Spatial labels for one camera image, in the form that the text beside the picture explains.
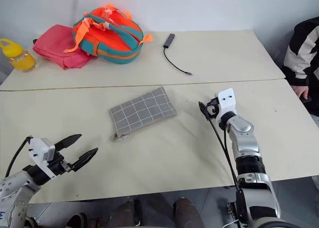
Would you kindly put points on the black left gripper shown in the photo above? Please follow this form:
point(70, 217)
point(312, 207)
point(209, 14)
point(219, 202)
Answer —
point(58, 164)

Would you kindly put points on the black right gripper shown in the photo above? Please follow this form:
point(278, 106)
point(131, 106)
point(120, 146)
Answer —
point(212, 108)

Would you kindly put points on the grey checked fabric pouch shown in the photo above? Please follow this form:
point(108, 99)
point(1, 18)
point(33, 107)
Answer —
point(142, 111)

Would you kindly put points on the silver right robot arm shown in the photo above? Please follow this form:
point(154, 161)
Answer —
point(245, 143)

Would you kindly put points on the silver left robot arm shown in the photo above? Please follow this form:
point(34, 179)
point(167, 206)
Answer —
point(10, 188)

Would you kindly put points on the bystander bare hand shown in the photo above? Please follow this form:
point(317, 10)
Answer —
point(301, 91)

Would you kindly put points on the dark brown rounded shape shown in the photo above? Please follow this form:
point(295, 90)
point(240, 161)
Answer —
point(76, 220)
point(188, 213)

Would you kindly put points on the pink fabric bag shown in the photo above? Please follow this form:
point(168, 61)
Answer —
point(54, 46)

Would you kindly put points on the yellow plastic bottle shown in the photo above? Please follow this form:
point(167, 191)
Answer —
point(21, 60)

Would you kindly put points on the orange and teal backpack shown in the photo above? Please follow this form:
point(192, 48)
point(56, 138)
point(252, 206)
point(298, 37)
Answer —
point(117, 41)

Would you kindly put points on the person in black white jacket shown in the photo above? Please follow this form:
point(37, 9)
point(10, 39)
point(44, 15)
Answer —
point(302, 48)

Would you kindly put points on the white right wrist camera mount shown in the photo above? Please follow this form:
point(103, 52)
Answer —
point(225, 99)

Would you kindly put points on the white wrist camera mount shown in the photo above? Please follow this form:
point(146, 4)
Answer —
point(37, 148)
point(225, 99)

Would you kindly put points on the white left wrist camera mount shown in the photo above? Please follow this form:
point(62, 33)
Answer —
point(37, 148)

